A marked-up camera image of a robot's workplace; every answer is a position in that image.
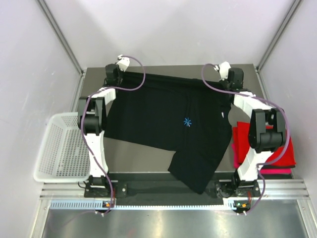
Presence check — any black t shirt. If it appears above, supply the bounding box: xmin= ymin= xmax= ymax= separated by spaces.
xmin=105 ymin=72 xmax=232 ymax=194

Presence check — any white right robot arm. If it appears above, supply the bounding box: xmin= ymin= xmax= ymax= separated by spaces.
xmin=217 ymin=62 xmax=287 ymax=196

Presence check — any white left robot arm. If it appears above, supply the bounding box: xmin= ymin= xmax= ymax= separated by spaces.
xmin=77 ymin=63 xmax=122 ymax=197

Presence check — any folded red t shirt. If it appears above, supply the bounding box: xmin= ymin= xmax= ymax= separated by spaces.
xmin=232 ymin=120 xmax=297 ymax=168

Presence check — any white plastic basket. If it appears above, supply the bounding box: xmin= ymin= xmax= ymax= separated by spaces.
xmin=33 ymin=112 xmax=90 ymax=183

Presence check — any folded pink t shirt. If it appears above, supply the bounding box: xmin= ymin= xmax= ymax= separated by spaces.
xmin=231 ymin=144 xmax=291 ymax=175

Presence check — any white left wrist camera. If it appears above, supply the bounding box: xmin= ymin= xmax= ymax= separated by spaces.
xmin=116 ymin=55 xmax=130 ymax=72

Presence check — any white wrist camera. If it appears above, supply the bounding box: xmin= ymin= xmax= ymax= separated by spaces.
xmin=116 ymin=55 xmax=130 ymax=72
xmin=214 ymin=61 xmax=231 ymax=80

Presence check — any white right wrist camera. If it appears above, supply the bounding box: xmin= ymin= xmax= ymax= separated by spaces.
xmin=214 ymin=61 xmax=231 ymax=80

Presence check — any left aluminium frame post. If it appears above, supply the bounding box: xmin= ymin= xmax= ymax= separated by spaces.
xmin=37 ymin=0 xmax=86 ymax=75

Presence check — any aluminium frame post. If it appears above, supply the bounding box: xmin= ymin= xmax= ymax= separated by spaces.
xmin=37 ymin=0 xmax=86 ymax=75
xmin=255 ymin=0 xmax=303 ymax=73

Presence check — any right aluminium frame post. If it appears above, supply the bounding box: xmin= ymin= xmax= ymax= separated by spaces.
xmin=255 ymin=0 xmax=303 ymax=73

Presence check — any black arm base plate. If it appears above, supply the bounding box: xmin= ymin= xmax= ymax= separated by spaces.
xmin=83 ymin=172 xmax=260 ymax=206

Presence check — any aluminium front rail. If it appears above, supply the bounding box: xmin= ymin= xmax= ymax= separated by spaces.
xmin=40 ymin=179 xmax=309 ymax=199

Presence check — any slotted grey cable duct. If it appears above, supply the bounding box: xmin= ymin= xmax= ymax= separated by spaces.
xmin=51 ymin=198 xmax=251 ymax=211

